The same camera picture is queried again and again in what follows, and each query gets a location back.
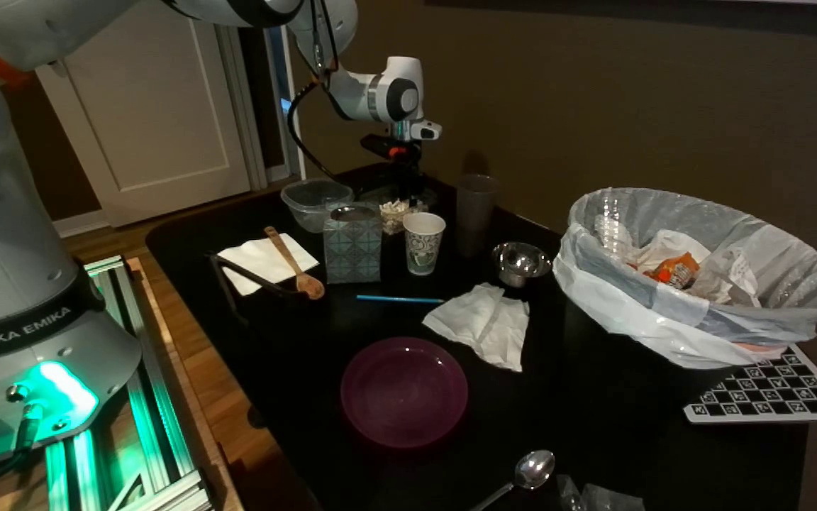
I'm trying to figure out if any wooden spoon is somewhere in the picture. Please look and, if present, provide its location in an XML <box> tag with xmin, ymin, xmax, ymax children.
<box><xmin>261</xmin><ymin>224</ymin><xmax>328</xmax><ymax>305</ymax></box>

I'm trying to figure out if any dark translucent plastic cup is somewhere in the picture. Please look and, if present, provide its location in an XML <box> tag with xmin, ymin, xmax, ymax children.
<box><xmin>451</xmin><ymin>171</ymin><xmax>500</xmax><ymax>262</ymax></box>

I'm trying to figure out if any aluminium frame with green light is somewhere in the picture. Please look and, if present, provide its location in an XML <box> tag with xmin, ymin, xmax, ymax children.
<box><xmin>0</xmin><ymin>253</ymin><xmax>233</xmax><ymax>511</ymax></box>

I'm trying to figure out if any clear snack packet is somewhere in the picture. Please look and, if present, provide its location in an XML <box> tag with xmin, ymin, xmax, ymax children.
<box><xmin>558</xmin><ymin>478</ymin><xmax>649</xmax><ymax>511</ymax></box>

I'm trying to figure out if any clear container holding snack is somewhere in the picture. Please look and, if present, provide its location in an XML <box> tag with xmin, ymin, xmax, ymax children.
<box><xmin>356</xmin><ymin>180</ymin><xmax>443</xmax><ymax>238</ymax></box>

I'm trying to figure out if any crumpled white paper trash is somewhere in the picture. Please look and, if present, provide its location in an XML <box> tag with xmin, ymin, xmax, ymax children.
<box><xmin>626</xmin><ymin>227</ymin><xmax>763</xmax><ymax>309</ymax></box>

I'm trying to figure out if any purple plate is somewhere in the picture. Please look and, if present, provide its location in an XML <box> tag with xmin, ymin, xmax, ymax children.
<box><xmin>336</xmin><ymin>336</ymin><xmax>474</xmax><ymax>452</ymax></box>

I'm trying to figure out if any metal spoon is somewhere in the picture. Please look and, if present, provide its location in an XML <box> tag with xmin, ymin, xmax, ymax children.
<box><xmin>467</xmin><ymin>445</ymin><xmax>558</xmax><ymax>511</ymax></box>

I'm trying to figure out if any blue straw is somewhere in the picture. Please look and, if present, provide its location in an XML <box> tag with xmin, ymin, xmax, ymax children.
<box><xmin>351</xmin><ymin>293</ymin><xmax>447</xmax><ymax>309</ymax></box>

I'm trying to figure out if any pile of white snack pieces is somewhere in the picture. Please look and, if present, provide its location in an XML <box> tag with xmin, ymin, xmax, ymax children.
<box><xmin>378</xmin><ymin>194</ymin><xmax>430</xmax><ymax>238</ymax></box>

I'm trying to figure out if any white paper cup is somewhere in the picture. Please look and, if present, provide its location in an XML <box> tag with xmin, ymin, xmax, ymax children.
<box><xmin>400</xmin><ymin>209</ymin><xmax>451</xmax><ymax>280</ymax></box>

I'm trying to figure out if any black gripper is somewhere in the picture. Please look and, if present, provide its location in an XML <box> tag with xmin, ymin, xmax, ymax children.
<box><xmin>356</xmin><ymin>130</ymin><xmax>426</xmax><ymax>180</ymax></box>

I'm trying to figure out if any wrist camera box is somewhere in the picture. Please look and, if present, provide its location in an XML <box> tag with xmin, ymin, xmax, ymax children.
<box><xmin>412</xmin><ymin>116</ymin><xmax>444</xmax><ymax>144</ymax></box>

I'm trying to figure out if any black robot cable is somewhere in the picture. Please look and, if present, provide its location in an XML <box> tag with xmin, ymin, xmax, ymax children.
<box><xmin>281</xmin><ymin>0</ymin><xmax>355</xmax><ymax>180</ymax></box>

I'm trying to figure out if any small metal bowl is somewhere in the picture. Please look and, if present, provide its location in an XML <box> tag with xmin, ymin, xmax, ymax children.
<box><xmin>490</xmin><ymin>238</ymin><xmax>554</xmax><ymax>290</ymax></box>

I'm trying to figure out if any orange wrapper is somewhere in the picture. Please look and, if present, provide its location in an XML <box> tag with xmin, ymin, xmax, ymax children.
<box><xmin>646</xmin><ymin>253</ymin><xmax>705</xmax><ymax>293</ymax></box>

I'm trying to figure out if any teal patterned tissue box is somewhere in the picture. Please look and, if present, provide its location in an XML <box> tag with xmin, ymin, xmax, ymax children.
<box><xmin>319</xmin><ymin>201</ymin><xmax>386</xmax><ymax>288</ymax></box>

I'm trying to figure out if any black thin utensil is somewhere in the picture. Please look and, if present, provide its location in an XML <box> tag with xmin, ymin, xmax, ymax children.
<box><xmin>209</xmin><ymin>253</ymin><xmax>281</xmax><ymax>293</ymax></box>

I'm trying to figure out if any flat white paper napkin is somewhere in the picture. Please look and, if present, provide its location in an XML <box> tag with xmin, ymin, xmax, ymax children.
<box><xmin>212</xmin><ymin>234</ymin><xmax>324</xmax><ymax>300</ymax></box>

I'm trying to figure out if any white panel door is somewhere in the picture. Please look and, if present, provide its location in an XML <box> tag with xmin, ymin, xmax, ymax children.
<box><xmin>30</xmin><ymin>14</ymin><xmax>271</xmax><ymax>229</ymax></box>

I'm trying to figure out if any black white checkerboard card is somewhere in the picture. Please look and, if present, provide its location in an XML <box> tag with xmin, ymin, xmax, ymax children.
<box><xmin>680</xmin><ymin>344</ymin><xmax>817</xmax><ymax>425</ymax></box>

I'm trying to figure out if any white trash bag bin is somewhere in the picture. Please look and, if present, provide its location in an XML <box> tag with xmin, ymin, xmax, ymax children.
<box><xmin>549</xmin><ymin>185</ymin><xmax>817</xmax><ymax>373</ymax></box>

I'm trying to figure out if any crumpled white napkin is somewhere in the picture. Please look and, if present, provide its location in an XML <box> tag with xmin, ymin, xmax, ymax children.
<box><xmin>420</xmin><ymin>278</ymin><xmax>534</xmax><ymax>376</ymax></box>

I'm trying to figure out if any empty clear plastic container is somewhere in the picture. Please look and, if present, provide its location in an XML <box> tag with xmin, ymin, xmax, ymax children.
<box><xmin>277</xmin><ymin>175</ymin><xmax>356</xmax><ymax>235</ymax></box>

